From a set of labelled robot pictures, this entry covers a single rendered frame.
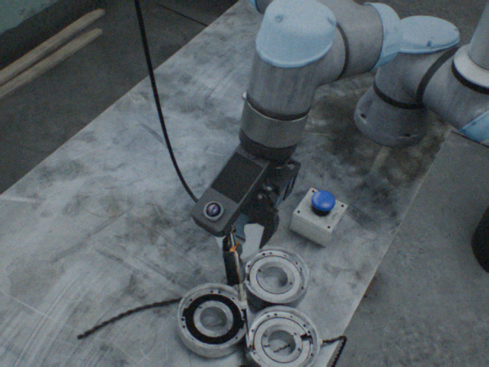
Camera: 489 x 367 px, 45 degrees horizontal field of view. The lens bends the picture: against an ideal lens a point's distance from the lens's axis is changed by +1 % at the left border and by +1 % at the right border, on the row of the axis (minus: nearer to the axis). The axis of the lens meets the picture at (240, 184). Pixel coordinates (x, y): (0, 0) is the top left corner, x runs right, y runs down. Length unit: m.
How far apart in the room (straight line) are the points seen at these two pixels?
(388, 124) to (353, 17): 0.54
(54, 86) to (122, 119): 1.38
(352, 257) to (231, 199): 0.39
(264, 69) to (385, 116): 0.60
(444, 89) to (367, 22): 0.42
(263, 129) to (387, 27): 0.18
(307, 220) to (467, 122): 0.32
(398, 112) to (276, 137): 0.56
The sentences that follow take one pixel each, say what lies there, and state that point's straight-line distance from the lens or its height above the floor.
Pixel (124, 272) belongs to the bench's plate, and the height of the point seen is 0.80.
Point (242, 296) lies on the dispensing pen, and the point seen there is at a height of 0.89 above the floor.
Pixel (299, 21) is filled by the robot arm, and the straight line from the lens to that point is 0.60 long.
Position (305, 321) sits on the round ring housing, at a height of 0.83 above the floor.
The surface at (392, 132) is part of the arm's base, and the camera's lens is 1.20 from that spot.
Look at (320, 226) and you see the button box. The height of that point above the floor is 0.84.
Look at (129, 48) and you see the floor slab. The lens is 2.74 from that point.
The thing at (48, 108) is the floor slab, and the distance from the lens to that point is 2.46.
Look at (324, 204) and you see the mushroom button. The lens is 0.98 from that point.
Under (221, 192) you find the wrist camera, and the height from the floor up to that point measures 1.09.
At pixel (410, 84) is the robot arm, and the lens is 1.13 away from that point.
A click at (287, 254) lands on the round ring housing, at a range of 0.96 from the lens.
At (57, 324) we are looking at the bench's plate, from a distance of 0.92.
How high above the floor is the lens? 1.60
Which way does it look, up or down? 48 degrees down
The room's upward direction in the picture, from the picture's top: 9 degrees clockwise
